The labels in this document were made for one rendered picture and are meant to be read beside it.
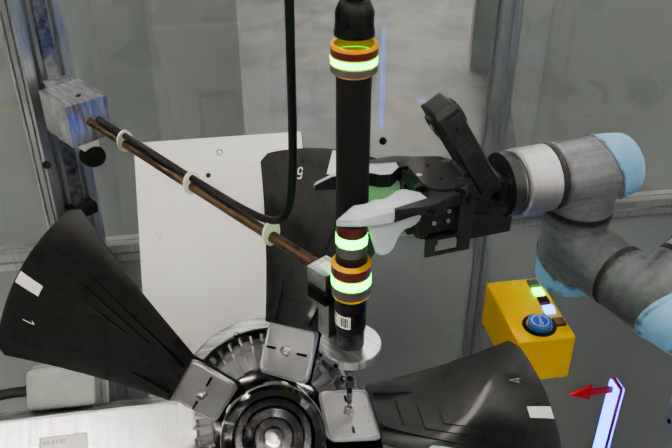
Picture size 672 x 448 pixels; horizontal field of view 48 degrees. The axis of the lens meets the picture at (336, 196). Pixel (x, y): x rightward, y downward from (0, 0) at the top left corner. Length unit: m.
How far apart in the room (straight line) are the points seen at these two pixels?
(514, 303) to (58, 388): 0.73
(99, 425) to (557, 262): 0.62
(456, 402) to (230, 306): 0.38
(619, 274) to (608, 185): 0.10
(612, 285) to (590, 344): 1.22
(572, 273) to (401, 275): 0.88
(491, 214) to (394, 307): 0.99
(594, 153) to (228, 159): 0.58
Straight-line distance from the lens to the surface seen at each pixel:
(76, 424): 1.08
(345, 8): 0.67
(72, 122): 1.23
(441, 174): 0.79
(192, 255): 1.17
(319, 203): 0.95
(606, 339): 2.09
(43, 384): 1.12
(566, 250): 0.90
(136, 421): 1.07
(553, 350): 1.30
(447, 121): 0.75
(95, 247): 0.91
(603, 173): 0.86
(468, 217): 0.79
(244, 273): 1.17
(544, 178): 0.82
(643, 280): 0.85
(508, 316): 1.31
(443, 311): 1.84
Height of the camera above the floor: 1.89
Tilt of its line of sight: 31 degrees down
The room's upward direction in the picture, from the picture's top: straight up
